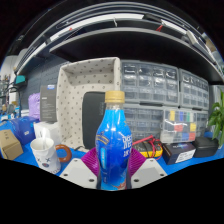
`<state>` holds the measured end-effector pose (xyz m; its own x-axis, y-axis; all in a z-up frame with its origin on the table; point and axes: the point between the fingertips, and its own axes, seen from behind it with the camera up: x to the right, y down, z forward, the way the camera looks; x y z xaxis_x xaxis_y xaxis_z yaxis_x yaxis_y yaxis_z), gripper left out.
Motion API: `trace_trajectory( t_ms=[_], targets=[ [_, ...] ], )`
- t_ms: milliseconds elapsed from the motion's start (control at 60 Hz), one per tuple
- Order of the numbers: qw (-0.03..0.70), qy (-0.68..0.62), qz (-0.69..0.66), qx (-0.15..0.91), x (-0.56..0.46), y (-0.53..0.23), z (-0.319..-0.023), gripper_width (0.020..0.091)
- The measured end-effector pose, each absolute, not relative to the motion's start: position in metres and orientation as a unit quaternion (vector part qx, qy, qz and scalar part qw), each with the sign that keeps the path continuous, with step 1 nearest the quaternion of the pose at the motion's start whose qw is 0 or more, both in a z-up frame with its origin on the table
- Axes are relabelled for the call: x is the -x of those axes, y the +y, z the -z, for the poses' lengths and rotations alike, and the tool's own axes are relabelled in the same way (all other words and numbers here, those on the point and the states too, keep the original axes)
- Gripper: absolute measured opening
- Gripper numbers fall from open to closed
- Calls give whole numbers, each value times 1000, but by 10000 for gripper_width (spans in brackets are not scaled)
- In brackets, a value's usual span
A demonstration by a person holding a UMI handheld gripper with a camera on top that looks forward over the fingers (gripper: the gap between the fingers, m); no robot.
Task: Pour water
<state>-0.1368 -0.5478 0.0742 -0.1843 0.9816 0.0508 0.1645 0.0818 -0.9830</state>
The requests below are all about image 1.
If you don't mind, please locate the beige dotted storage box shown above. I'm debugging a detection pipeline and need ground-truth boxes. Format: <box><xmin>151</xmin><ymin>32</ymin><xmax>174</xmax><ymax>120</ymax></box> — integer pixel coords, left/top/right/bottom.
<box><xmin>55</xmin><ymin>56</ymin><xmax>122</xmax><ymax>150</ymax></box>

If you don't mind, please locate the blue drink bottle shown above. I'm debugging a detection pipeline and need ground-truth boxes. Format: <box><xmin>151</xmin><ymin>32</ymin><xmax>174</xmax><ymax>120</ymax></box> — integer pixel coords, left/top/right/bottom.
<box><xmin>95</xmin><ymin>90</ymin><xmax>134</xmax><ymax>192</ymax></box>

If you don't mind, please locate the brown cardboard box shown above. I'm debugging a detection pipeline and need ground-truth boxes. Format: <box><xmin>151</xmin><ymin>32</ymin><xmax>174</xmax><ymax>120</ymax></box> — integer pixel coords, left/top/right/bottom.
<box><xmin>0</xmin><ymin>129</ymin><xmax>24</xmax><ymax>161</ymax></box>

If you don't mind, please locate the blue carton box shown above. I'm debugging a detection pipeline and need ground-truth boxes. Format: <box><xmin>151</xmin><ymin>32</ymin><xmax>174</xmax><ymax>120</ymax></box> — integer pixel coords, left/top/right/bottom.
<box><xmin>8</xmin><ymin>115</ymin><xmax>39</xmax><ymax>146</ymax></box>

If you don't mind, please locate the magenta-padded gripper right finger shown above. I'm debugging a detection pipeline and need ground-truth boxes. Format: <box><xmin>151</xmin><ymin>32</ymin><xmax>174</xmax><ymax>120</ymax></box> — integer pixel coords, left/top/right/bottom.
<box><xmin>127</xmin><ymin>147</ymin><xmax>169</xmax><ymax>190</ymax></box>

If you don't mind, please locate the white mug with brown handle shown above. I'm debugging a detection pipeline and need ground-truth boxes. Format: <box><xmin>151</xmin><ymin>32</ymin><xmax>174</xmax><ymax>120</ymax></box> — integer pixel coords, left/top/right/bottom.
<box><xmin>29</xmin><ymin>137</ymin><xmax>73</xmax><ymax>175</ymax></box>

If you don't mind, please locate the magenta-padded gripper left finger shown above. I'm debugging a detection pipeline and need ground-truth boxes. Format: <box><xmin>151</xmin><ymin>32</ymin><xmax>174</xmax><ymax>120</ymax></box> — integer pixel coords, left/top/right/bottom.
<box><xmin>59</xmin><ymin>147</ymin><xmax>101</xmax><ymax>190</ymax></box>

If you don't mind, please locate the black box with white label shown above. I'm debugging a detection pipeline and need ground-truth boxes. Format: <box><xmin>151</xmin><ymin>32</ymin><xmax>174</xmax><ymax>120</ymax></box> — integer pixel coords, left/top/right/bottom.
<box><xmin>162</xmin><ymin>142</ymin><xmax>197</xmax><ymax>166</ymax></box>

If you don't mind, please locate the black rectangular case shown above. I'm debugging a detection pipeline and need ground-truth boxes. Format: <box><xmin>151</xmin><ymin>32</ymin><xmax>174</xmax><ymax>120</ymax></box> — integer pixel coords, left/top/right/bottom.
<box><xmin>81</xmin><ymin>91</ymin><xmax>107</xmax><ymax>150</ymax></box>

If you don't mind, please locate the white carton box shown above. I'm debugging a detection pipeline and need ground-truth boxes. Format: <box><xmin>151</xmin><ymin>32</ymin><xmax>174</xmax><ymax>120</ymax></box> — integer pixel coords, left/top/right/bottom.
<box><xmin>33</xmin><ymin>120</ymin><xmax>63</xmax><ymax>146</ymax></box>

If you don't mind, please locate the small teal object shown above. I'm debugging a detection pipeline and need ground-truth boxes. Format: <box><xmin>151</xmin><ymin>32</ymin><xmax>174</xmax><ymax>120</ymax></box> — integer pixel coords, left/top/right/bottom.
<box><xmin>14</xmin><ymin>74</ymin><xmax>27</xmax><ymax>85</ymax></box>

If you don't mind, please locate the clear organizer with colourful parts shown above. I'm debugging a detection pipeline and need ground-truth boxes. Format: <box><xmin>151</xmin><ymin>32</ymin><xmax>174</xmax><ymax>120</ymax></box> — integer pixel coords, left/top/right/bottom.
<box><xmin>160</xmin><ymin>107</ymin><xmax>200</xmax><ymax>144</ymax></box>

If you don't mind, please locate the yellow multimeter with red leads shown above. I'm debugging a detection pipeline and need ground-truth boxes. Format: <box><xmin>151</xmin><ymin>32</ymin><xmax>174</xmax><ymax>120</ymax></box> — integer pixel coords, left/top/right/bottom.
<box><xmin>132</xmin><ymin>134</ymin><xmax>164</xmax><ymax>160</ymax></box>

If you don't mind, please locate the thin metal spoon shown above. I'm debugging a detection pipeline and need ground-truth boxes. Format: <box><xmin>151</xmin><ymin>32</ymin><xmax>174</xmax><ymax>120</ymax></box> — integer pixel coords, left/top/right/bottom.
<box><xmin>41</xmin><ymin>127</ymin><xmax>48</xmax><ymax>150</ymax></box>

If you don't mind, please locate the grey small-parts drawer cabinet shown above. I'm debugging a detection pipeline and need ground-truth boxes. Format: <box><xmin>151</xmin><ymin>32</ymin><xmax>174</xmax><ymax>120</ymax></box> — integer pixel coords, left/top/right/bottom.
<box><xmin>178</xmin><ymin>68</ymin><xmax>210</xmax><ymax>111</ymax></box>
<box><xmin>123</xmin><ymin>103</ymin><xmax>165</xmax><ymax>143</ymax></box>
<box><xmin>120</xmin><ymin>59</ymin><xmax>180</xmax><ymax>107</ymax></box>
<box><xmin>197</xmin><ymin>110</ymin><xmax>210</xmax><ymax>138</ymax></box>

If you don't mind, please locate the green potted plant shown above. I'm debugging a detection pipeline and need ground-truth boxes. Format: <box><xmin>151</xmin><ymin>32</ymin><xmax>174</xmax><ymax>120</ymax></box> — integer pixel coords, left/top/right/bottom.
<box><xmin>207</xmin><ymin>89</ymin><xmax>224</xmax><ymax>149</ymax></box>

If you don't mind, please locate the dark grey upright carton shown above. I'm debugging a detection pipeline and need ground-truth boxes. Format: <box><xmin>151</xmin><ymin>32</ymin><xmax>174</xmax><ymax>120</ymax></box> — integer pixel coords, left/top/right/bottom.
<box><xmin>39</xmin><ymin>84</ymin><xmax>58</xmax><ymax>123</ymax></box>

